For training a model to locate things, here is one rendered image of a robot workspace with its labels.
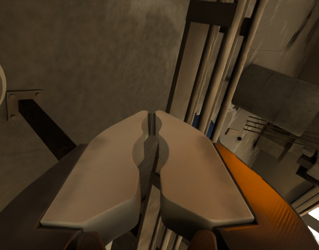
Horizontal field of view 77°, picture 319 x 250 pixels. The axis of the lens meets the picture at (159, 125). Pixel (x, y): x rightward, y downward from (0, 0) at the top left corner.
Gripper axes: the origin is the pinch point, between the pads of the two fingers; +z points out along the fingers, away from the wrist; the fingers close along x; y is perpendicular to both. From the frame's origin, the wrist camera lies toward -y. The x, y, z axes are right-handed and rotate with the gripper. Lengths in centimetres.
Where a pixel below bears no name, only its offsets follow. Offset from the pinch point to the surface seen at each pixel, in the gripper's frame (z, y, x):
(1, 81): 12.6, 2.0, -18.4
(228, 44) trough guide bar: 11.9, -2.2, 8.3
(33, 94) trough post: 63, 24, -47
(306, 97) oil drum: 180, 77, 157
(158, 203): 14.2, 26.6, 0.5
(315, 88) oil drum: 189, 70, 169
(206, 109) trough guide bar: 11.0, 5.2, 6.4
